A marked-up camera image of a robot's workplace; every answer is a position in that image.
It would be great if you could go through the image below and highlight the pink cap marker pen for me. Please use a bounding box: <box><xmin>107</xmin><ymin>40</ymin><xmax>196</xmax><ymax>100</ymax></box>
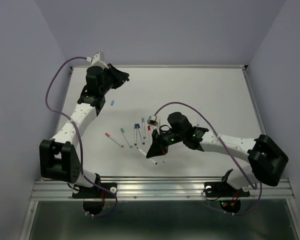
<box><xmin>105</xmin><ymin>132</ymin><xmax>124</xmax><ymax>148</ymax></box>

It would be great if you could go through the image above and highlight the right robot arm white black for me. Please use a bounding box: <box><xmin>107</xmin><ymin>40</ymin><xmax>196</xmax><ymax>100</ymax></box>
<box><xmin>146</xmin><ymin>112</ymin><xmax>289</xmax><ymax>195</ymax></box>

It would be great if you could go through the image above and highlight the red cap marker pen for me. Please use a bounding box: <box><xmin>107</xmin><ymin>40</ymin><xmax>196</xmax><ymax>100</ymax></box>
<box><xmin>147</xmin><ymin>125</ymin><xmax>152</xmax><ymax>136</ymax></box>

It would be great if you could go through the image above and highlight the dark green cap marker pen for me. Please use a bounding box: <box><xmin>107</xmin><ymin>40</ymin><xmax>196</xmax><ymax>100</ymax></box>
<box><xmin>133</xmin><ymin>123</ymin><xmax>138</xmax><ymax>146</ymax></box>

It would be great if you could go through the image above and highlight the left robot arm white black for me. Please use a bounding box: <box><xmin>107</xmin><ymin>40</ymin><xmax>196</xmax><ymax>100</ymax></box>
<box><xmin>39</xmin><ymin>64</ymin><xmax>130</xmax><ymax>197</ymax></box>

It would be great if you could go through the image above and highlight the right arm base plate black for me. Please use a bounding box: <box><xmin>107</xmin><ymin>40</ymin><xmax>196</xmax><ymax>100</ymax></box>
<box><xmin>201</xmin><ymin>182</ymin><xmax>250</xmax><ymax>214</ymax></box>

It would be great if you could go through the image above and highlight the aluminium rail frame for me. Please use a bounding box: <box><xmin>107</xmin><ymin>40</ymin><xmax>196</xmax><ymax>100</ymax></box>
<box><xmin>29</xmin><ymin>176</ymin><xmax>296</xmax><ymax>201</ymax></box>

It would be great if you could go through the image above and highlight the black cap marker pen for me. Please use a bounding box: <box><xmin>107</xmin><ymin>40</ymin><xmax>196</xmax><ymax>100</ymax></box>
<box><xmin>136</xmin><ymin>147</ymin><xmax>158</xmax><ymax>165</ymax></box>

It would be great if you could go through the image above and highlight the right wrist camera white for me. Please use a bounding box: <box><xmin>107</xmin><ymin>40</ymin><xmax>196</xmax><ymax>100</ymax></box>
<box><xmin>147</xmin><ymin>115</ymin><xmax>161</xmax><ymax>131</ymax></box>

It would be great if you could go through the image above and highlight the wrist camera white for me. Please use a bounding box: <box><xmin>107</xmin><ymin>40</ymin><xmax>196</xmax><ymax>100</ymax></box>
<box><xmin>147</xmin><ymin>115</ymin><xmax>161</xmax><ymax>131</ymax></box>
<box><xmin>85</xmin><ymin>51</ymin><xmax>109</xmax><ymax>70</ymax></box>

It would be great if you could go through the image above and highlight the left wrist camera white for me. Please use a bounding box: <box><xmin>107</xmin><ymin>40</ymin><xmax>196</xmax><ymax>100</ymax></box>
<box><xmin>85</xmin><ymin>51</ymin><xmax>109</xmax><ymax>70</ymax></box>

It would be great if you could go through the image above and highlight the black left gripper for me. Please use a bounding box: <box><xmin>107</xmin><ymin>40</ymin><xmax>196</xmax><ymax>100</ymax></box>
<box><xmin>100</xmin><ymin>63</ymin><xmax>130</xmax><ymax>95</ymax></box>

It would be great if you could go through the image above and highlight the light green cap marker pen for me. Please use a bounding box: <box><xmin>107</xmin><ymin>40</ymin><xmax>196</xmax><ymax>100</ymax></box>
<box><xmin>120</xmin><ymin>128</ymin><xmax>133</xmax><ymax>148</ymax></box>

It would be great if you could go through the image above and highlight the grey cap marker pen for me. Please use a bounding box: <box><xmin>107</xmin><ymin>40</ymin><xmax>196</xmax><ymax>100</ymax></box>
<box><xmin>141</xmin><ymin>117</ymin><xmax>147</xmax><ymax>140</ymax></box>

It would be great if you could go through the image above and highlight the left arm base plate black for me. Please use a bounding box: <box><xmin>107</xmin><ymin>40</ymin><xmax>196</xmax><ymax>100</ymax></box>
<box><xmin>71</xmin><ymin>182</ymin><xmax>118</xmax><ymax>218</ymax></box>

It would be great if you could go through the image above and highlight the light blue cap marker pen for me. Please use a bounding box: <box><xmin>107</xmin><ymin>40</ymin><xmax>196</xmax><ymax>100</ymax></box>
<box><xmin>196</xmin><ymin>108</ymin><xmax>201</xmax><ymax>127</ymax></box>

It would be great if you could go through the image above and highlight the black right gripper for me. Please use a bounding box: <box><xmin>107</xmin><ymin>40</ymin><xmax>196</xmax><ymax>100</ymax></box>
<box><xmin>146</xmin><ymin>126</ymin><xmax>185</xmax><ymax>156</ymax></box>

